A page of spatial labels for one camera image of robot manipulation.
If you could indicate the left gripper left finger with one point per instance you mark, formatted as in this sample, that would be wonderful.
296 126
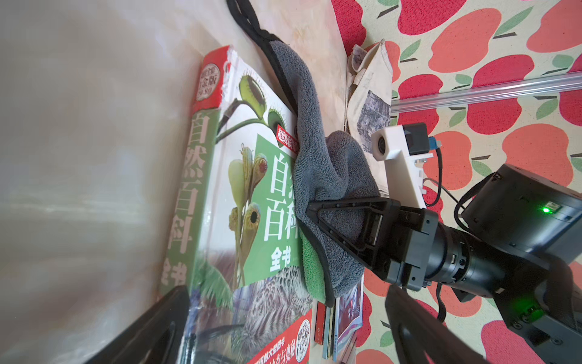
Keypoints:
155 337

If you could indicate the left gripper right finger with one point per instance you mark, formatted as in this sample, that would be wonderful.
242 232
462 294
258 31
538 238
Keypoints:
419 337

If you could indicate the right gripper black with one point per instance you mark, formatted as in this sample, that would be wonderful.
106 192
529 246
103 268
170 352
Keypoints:
402 246

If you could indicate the grey microfibre cloth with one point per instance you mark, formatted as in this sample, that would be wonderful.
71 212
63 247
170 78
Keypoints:
327 168

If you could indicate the blue science book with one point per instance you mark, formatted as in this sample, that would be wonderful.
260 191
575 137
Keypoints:
348 318

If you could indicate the red manga book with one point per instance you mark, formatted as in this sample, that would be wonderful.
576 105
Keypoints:
320 323

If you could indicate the red green book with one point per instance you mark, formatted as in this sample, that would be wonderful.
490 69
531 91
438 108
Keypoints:
234 239

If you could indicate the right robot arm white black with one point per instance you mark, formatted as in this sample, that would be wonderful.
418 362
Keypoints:
516 236

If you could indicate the folded newspaper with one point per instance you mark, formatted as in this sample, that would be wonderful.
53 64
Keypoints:
369 92

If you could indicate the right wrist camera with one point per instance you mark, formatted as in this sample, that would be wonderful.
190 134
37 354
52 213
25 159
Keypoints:
402 149

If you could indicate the right aluminium frame post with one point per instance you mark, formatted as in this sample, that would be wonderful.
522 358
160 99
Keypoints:
485 94

